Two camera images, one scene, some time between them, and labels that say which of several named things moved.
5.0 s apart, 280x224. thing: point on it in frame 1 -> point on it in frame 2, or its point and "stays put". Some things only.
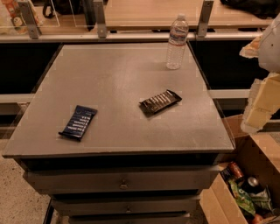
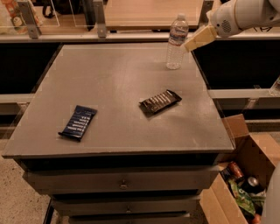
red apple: [258, 219] stays put
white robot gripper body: [270, 48] -> [222, 21]
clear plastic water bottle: [176, 47] stays put
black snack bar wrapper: [154, 104] stays put
